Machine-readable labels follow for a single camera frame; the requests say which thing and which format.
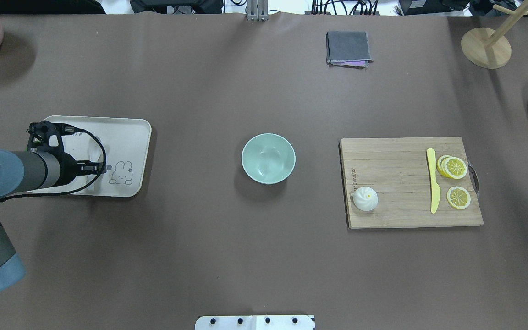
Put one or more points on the bamboo cutting board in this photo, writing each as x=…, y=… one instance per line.
x=397, y=169

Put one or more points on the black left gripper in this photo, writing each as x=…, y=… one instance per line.
x=68, y=168

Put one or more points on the mint green bowl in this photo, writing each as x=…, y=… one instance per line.
x=268, y=158

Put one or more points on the wooden mug tree stand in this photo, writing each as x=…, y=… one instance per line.
x=489, y=48

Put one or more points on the grey folded cloth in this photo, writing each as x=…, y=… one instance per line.
x=348, y=48

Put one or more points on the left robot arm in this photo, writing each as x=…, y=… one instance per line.
x=21, y=175

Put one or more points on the single lemon slice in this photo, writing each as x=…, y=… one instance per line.
x=458, y=197

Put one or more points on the white steamed bun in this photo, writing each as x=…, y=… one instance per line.
x=365, y=198

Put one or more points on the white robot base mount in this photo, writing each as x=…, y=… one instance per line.
x=256, y=322

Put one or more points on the aluminium frame post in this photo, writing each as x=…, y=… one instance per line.
x=257, y=10

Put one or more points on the white ceramic spoon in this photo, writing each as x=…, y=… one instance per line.
x=95, y=155

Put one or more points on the yellow plastic knife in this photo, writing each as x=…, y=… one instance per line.
x=435, y=188

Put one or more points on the beige rabbit tray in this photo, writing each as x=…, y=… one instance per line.
x=126, y=143

